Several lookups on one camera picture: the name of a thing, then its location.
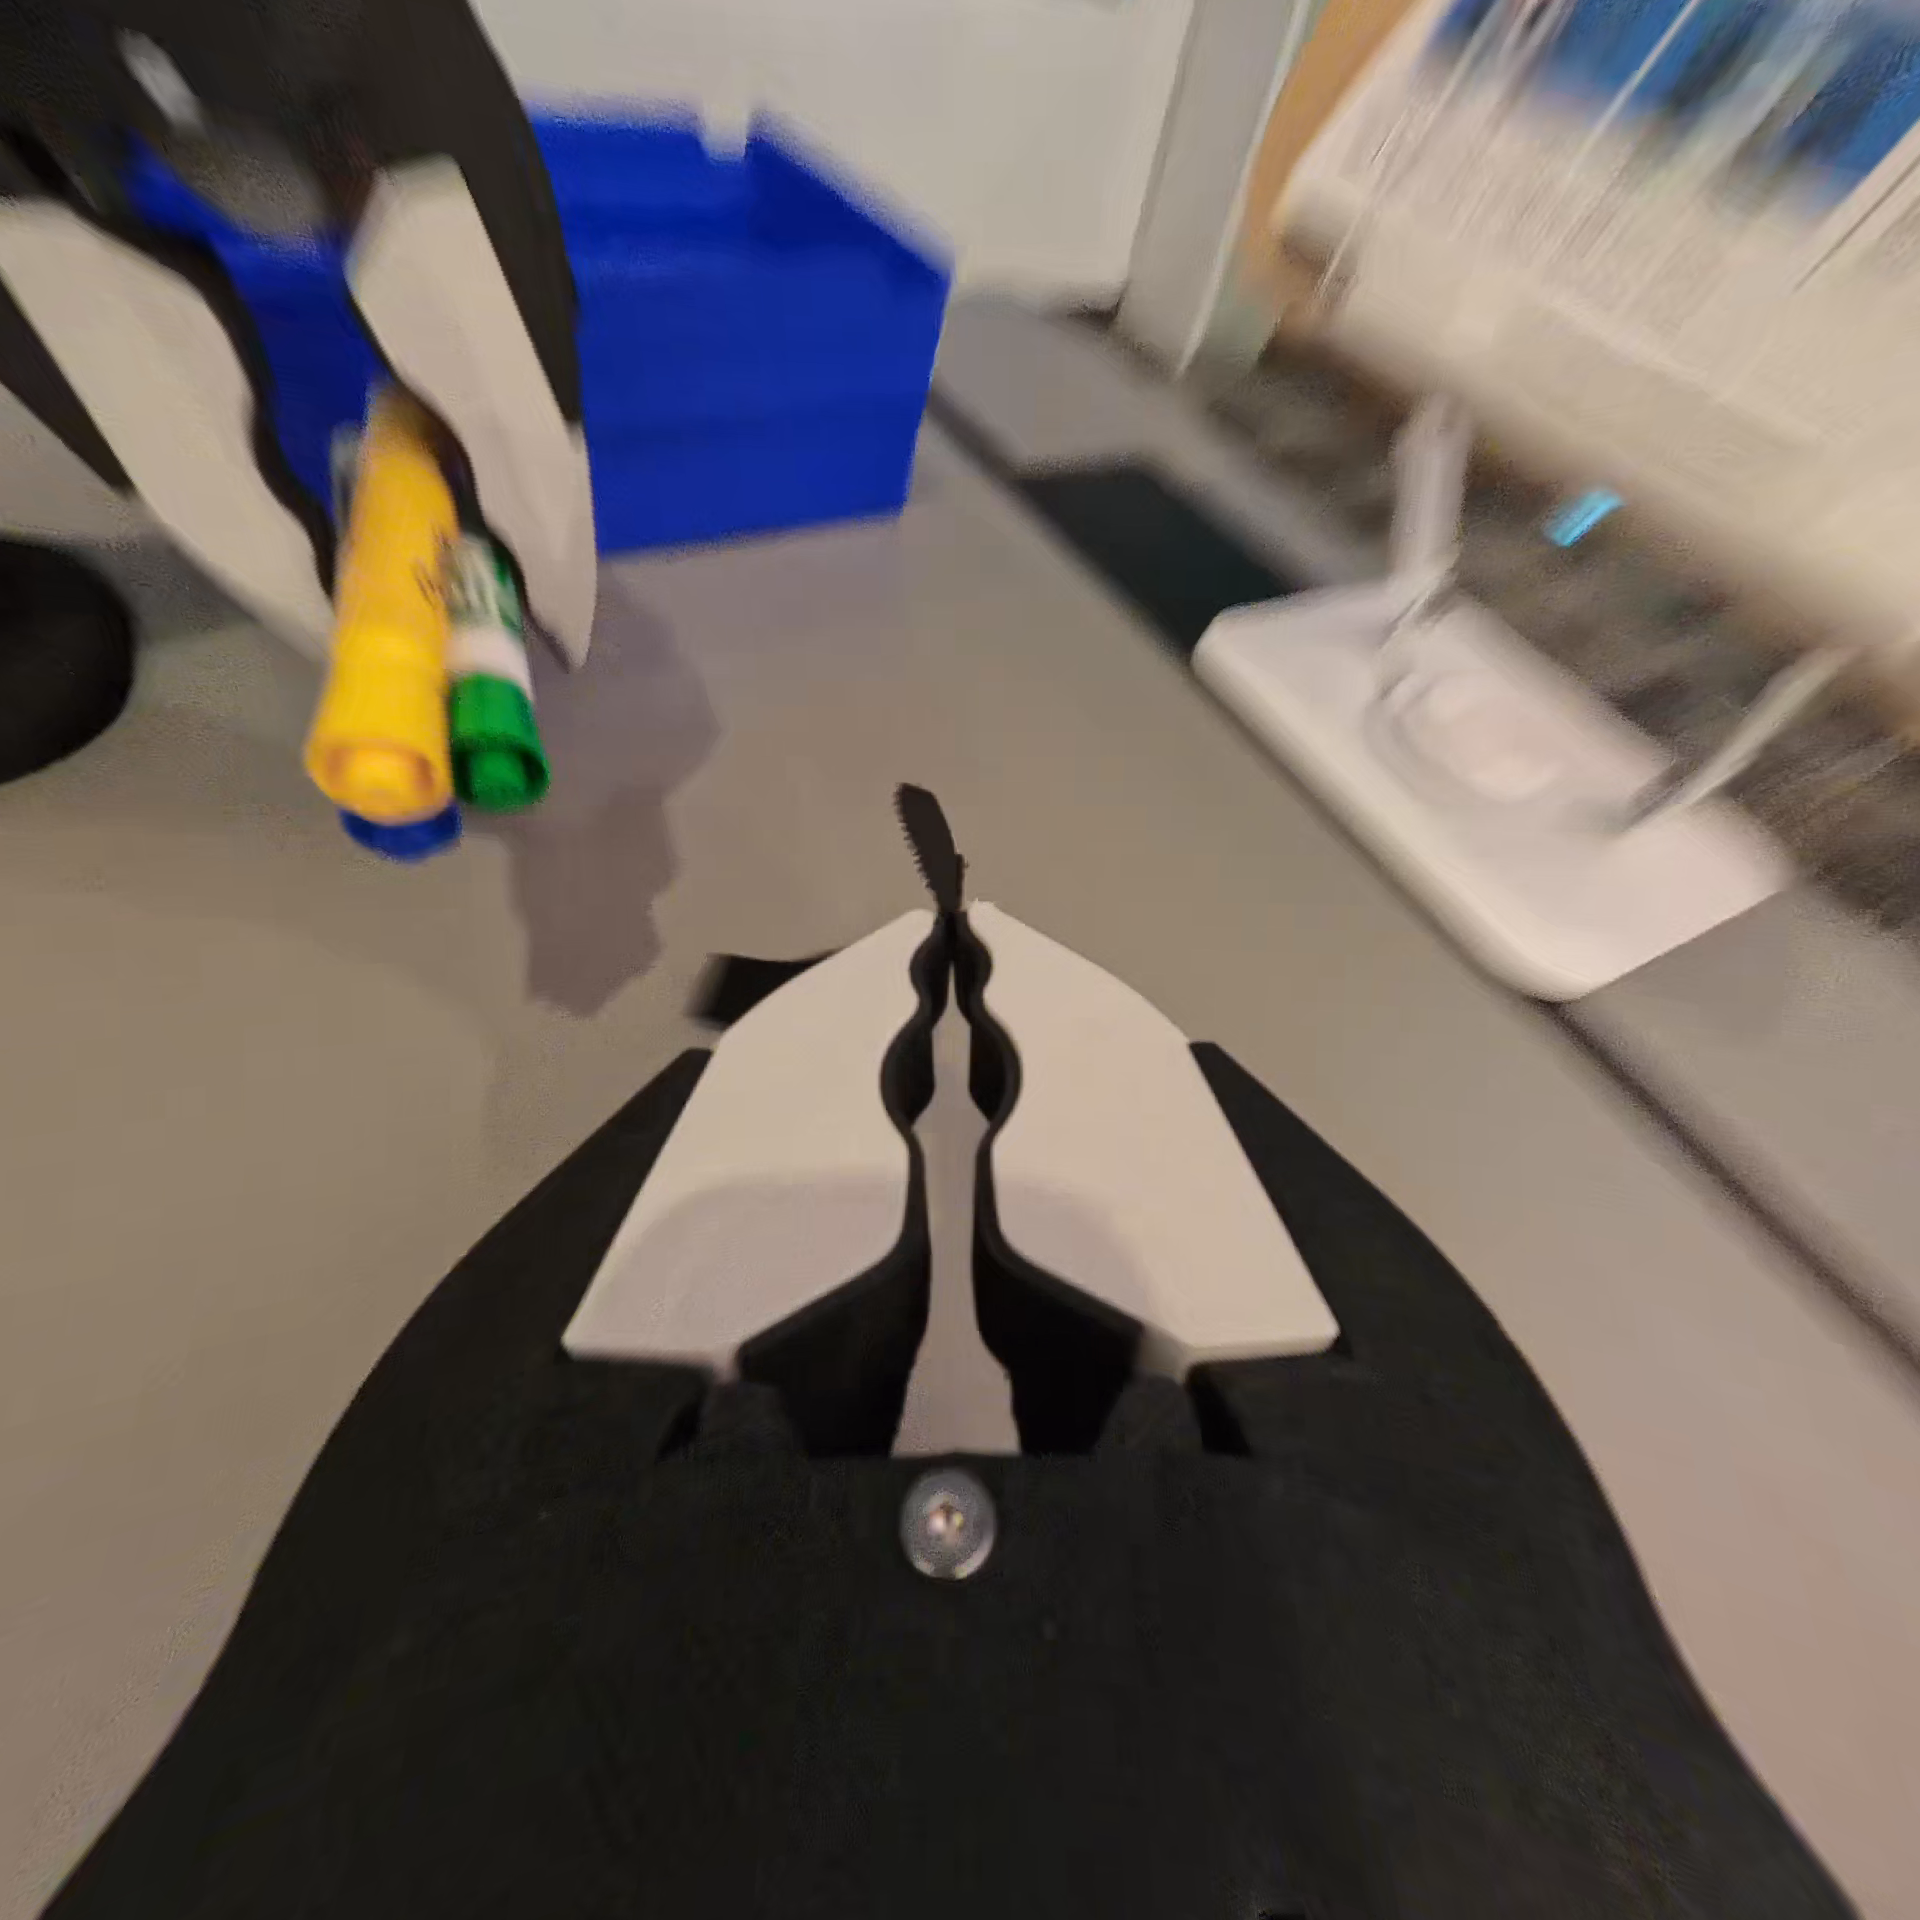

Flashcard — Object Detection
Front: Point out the blue plastic bin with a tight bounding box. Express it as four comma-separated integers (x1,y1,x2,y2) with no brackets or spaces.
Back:
122,97,956,557

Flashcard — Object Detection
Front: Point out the dark teal panel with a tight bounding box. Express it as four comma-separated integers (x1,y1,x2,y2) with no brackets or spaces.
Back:
1019,456,1307,617

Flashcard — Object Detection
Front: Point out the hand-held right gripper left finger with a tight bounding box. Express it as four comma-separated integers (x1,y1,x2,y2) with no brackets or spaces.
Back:
563,910,961,1396

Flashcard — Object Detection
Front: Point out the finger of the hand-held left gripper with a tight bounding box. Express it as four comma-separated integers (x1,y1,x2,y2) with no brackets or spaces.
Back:
0,200,335,649
345,156,603,674

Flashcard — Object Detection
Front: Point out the white stand base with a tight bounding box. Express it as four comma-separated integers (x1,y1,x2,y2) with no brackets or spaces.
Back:
1194,579,1794,1002

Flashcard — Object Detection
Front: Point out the blue dry erase marker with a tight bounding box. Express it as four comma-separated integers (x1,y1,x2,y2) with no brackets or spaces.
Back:
340,803,464,863

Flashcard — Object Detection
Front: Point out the black round object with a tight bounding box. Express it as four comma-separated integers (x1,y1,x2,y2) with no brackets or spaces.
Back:
0,541,143,784

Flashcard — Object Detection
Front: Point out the yellow marker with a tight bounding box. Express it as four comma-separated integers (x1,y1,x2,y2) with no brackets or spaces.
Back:
306,393,459,830

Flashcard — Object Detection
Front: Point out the black fabric strap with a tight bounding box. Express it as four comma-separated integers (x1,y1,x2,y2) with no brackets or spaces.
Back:
696,780,973,1029

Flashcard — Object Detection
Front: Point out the green dry erase marker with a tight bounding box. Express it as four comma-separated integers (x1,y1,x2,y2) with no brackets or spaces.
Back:
442,532,552,815

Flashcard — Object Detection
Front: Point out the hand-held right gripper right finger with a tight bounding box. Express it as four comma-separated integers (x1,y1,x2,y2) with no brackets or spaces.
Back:
959,897,1341,1371

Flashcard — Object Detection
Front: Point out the white tilted panel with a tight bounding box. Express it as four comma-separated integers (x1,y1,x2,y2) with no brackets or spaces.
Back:
1274,0,1920,660

